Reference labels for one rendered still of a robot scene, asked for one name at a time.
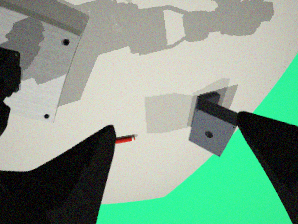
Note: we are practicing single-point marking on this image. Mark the dark red peg with white band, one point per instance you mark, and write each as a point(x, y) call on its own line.
point(123, 139)

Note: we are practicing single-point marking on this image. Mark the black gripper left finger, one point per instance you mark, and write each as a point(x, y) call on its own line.
point(67, 189)

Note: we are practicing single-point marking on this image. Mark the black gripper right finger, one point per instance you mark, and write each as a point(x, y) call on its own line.
point(275, 144)

